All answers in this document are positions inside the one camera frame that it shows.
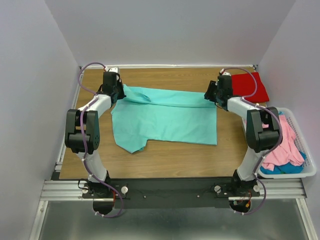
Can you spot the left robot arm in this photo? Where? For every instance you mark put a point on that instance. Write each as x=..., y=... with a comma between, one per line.
x=82, y=133

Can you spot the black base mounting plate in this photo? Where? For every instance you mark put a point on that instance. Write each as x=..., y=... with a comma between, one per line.
x=169, y=193

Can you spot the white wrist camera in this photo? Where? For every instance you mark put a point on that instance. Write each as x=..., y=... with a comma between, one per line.
x=224, y=73
x=114, y=69

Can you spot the aluminium frame rail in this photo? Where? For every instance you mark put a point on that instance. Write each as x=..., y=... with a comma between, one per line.
x=67, y=190

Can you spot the pink t shirt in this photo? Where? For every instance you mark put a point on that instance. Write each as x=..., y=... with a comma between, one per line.
x=285, y=145

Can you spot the white plastic laundry basket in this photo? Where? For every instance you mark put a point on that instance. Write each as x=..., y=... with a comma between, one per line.
x=291, y=159

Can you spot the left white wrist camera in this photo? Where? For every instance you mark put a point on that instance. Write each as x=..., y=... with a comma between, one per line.
x=114, y=69

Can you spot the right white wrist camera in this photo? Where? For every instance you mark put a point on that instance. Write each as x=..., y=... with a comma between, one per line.
x=224, y=73

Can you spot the teal t shirt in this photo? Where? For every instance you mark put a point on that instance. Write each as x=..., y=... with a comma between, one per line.
x=163, y=115

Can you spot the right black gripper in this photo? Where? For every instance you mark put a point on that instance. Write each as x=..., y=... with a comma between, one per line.
x=207, y=95

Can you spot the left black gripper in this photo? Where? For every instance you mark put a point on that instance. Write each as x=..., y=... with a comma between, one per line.
x=119, y=84

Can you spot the folded red t shirt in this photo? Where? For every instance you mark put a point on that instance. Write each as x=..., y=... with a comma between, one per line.
x=244, y=85

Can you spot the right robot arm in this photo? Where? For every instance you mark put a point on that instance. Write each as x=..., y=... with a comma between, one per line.
x=263, y=131

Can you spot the blue t shirt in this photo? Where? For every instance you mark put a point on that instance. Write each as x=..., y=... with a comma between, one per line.
x=287, y=170

